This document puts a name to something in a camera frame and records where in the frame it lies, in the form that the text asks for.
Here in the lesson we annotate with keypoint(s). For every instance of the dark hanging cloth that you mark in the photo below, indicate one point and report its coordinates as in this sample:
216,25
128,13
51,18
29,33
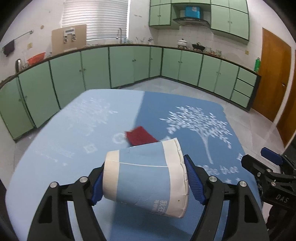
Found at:
9,48

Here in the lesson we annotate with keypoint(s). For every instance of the blue and white paper cup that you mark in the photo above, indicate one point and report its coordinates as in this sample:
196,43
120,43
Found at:
151,176

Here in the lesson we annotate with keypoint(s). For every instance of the wall towel rail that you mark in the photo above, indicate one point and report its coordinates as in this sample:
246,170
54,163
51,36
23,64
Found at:
27,33

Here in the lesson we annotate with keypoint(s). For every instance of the brown cardboard box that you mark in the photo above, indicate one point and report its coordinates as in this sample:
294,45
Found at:
68,39

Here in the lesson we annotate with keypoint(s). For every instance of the metal kettle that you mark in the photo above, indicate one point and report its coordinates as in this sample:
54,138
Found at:
18,65

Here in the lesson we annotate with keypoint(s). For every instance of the orange wooden door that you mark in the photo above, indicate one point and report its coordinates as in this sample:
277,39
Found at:
275,72
285,119

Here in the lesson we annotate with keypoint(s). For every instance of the orange plastic basin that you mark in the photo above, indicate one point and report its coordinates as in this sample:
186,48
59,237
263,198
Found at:
36,59

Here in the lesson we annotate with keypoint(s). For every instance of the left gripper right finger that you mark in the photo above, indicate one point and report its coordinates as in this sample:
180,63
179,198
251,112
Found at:
232,205

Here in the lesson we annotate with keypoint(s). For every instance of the chrome kitchen faucet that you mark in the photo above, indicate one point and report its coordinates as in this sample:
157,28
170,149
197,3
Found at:
119,35

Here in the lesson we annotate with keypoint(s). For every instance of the range hood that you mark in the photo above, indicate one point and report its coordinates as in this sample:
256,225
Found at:
188,21

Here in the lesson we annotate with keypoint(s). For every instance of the white cooking pot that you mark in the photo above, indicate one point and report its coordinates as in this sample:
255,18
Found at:
182,44

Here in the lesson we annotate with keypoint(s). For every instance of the red scouring pad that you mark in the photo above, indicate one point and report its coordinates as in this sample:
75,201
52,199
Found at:
139,136

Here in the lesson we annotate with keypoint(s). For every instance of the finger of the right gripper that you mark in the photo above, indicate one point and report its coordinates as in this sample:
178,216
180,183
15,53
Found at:
271,156
260,171

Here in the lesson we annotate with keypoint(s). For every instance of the white window blind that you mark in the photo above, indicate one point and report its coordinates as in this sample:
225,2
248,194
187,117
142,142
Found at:
103,18

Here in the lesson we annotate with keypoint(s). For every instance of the blue box above hood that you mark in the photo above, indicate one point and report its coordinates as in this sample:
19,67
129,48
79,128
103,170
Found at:
193,12

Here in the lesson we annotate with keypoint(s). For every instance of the green upper kitchen cabinets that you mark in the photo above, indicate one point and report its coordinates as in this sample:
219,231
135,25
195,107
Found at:
226,18

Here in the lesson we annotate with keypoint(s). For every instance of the green plastic bottle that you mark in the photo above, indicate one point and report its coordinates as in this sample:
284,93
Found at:
257,65

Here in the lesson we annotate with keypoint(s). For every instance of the green kitchen cabinets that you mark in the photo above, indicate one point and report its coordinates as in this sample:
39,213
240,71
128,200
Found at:
226,18
32,96

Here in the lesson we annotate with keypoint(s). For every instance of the black wok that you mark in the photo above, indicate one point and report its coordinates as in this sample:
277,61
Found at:
198,47

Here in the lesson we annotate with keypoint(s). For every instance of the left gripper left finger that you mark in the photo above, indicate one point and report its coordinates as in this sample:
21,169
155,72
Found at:
52,220

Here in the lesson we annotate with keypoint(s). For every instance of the green lower kitchen cabinets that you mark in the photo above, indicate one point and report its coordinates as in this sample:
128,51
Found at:
32,96

